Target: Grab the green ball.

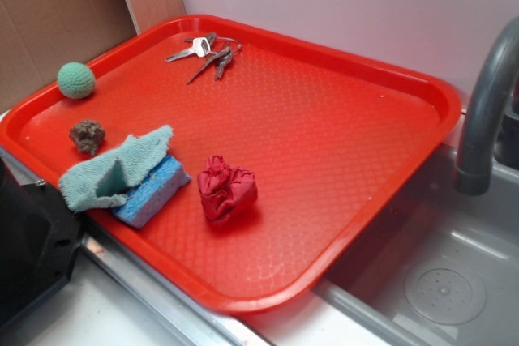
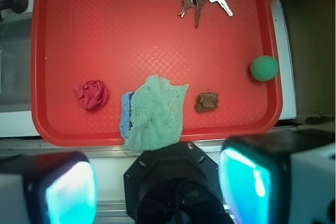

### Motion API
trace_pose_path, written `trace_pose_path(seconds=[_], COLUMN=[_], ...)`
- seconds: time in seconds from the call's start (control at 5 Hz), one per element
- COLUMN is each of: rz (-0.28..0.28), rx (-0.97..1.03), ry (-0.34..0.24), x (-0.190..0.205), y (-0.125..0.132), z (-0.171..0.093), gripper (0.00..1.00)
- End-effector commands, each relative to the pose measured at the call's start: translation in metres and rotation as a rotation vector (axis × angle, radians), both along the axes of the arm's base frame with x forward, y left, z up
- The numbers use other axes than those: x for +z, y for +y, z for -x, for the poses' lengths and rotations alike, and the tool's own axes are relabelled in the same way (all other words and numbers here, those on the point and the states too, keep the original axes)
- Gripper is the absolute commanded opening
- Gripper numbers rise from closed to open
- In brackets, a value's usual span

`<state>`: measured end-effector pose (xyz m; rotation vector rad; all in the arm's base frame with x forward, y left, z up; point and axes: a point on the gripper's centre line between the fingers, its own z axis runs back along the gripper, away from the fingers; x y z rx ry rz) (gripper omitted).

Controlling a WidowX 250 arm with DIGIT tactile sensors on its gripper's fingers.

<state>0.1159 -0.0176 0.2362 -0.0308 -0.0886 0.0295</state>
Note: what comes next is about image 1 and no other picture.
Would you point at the brown crumpled lump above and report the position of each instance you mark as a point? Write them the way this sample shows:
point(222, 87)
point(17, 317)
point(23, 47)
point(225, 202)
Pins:
point(87, 136)

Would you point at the green textured ball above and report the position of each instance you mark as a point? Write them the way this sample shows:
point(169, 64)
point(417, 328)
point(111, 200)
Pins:
point(76, 80)

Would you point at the grey plastic sink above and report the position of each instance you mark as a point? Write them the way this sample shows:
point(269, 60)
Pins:
point(435, 267)

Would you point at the grey faucet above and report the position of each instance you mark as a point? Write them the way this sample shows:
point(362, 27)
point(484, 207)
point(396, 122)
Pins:
point(490, 129)

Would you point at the red plastic tray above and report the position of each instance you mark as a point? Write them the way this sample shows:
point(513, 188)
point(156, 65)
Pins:
point(330, 136)

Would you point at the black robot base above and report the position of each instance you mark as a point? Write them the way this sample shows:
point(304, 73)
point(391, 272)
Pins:
point(40, 238)

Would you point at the blue sponge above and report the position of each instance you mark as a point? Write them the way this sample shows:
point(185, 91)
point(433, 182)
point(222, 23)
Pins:
point(146, 199)

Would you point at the red crumpled cloth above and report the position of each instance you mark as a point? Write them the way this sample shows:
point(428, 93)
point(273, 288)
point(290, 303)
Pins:
point(225, 190)

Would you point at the brown cardboard sheet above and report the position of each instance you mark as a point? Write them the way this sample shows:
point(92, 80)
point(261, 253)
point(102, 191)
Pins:
point(39, 36)

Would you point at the silver key bunch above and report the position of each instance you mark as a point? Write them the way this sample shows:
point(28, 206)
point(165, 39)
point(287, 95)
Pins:
point(216, 51)

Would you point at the light green cloth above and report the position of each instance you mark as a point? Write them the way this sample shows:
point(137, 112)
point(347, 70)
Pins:
point(102, 182)

